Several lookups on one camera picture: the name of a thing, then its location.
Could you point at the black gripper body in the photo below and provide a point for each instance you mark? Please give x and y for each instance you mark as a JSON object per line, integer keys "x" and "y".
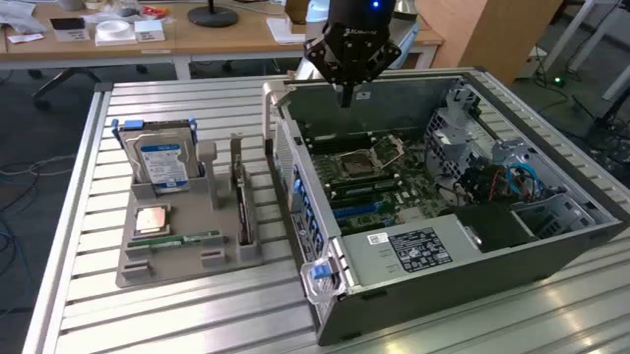
{"x": 357, "y": 44}

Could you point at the expansion card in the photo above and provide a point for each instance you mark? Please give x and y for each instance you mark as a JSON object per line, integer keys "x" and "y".
{"x": 243, "y": 214}

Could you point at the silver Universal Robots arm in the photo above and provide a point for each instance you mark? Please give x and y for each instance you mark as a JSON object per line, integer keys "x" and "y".
{"x": 309, "y": 70}

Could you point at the white paper stack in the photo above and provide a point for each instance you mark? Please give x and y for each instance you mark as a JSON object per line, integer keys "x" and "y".
{"x": 286, "y": 33}

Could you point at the black round lamp base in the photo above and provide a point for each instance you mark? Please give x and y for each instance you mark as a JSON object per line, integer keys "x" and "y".
{"x": 211, "y": 16}

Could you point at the metal socket cover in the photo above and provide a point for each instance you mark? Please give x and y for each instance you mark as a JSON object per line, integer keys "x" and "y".
{"x": 389, "y": 149}

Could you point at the wooden cabinet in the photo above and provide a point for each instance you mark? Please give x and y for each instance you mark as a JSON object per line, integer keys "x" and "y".
{"x": 522, "y": 44}

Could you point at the silver metal drive cage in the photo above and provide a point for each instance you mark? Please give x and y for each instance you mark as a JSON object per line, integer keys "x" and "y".
{"x": 453, "y": 147}

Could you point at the CPU socket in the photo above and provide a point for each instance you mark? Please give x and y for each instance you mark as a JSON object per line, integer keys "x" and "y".
{"x": 355, "y": 166}

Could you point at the device with green light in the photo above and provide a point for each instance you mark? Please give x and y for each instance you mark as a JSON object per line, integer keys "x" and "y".
{"x": 557, "y": 80}

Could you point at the small red item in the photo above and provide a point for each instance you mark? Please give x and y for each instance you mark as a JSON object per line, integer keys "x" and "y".
{"x": 154, "y": 13}

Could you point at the plain white box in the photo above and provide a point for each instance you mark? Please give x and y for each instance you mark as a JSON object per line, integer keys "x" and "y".
{"x": 147, "y": 31}

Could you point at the blue card retention bar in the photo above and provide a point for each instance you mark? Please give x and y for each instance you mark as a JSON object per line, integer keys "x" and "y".
{"x": 298, "y": 184}

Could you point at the installed RAM stick white label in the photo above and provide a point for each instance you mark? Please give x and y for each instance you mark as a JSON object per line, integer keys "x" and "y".
{"x": 365, "y": 188}

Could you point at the blue disk carrier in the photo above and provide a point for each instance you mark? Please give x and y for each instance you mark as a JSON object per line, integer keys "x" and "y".
{"x": 134, "y": 124}

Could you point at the blue expansion slot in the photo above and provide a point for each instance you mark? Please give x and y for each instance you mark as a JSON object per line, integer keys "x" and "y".
{"x": 359, "y": 210}

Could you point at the hard disk drive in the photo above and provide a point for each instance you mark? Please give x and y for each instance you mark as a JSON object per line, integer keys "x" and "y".
{"x": 162, "y": 162}

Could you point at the wooden desk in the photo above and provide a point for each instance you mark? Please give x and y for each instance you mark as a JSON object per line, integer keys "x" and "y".
{"x": 98, "y": 51}

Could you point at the green motherboard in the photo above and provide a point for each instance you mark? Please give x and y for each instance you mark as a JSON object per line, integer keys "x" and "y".
{"x": 366, "y": 221}

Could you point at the grey parts rack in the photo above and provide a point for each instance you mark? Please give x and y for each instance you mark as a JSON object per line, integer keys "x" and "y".
{"x": 192, "y": 206}

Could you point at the white box black lid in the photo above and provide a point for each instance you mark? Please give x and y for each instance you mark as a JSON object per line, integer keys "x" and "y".
{"x": 68, "y": 33}

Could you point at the black plastic shroud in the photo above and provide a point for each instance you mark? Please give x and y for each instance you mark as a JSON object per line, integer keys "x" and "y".
{"x": 491, "y": 228}

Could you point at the black office chair base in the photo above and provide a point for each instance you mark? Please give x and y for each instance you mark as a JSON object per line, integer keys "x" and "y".
{"x": 64, "y": 77}

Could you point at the grey power supply with label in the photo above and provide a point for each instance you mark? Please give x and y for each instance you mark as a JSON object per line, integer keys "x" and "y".
{"x": 418, "y": 250}

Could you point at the silver disk bay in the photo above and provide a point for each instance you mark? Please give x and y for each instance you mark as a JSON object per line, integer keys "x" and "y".
{"x": 555, "y": 217}

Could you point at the copper-topped CPU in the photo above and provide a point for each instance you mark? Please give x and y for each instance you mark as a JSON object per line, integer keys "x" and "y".
{"x": 150, "y": 219}

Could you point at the green RAM stick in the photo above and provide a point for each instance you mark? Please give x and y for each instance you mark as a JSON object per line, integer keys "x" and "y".
{"x": 167, "y": 240}

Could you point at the white card red print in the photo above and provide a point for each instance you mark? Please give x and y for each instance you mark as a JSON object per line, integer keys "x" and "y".
{"x": 24, "y": 38}

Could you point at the blue case latch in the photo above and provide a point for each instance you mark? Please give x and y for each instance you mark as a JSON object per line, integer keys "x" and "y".
{"x": 319, "y": 273}

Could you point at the clear plastic bag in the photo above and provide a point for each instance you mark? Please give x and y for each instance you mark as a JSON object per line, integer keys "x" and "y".
{"x": 19, "y": 18}

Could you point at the open grey PC case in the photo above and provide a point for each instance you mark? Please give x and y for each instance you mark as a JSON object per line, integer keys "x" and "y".
{"x": 443, "y": 295}

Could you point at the white table frame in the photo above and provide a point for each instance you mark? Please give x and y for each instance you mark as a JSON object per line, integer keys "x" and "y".
{"x": 565, "y": 38}

